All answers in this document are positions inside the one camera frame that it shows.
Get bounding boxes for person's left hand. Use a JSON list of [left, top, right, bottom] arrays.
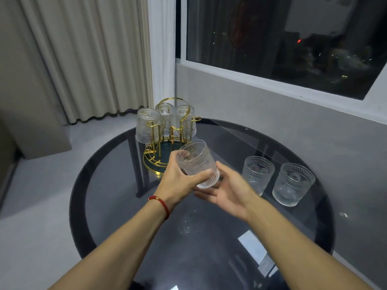
[[153, 150, 214, 212]]

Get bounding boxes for person's right hand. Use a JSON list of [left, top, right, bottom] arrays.
[[193, 161, 265, 224]]

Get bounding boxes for clear embossed glass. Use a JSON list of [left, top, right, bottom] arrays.
[[157, 102, 177, 138], [176, 139, 221, 189], [135, 108, 162, 145], [272, 162, 316, 207], [241, 156, 275, 197], [176, 105, 198, 138]]

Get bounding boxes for gold wire glass rack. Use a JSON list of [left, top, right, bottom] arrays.
[[142, 97, 202, 178]]

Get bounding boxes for person's right forearm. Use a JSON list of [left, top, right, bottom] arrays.
[[247, 197, 374, 290]]

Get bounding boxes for person's left forearm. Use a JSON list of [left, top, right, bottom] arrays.
[[48, 202, 169, 290]]

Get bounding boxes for round dark glass table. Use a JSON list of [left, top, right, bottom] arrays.
[[69, 118, 335, 290]]

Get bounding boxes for white sheer curtain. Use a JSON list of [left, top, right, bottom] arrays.
[[147, 0, 177, 106]]

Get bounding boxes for beige pleated curtain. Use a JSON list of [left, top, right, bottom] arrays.
[[18, 0, 155, 124]]

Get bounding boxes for white framed window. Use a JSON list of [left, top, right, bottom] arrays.
[[175, 0, 387, 126]]

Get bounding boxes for brown sofa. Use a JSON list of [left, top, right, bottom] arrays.
[[0, 117, 19, 209]]

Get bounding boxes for red string bracelet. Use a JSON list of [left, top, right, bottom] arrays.
[[147, 195, 171, 221]]

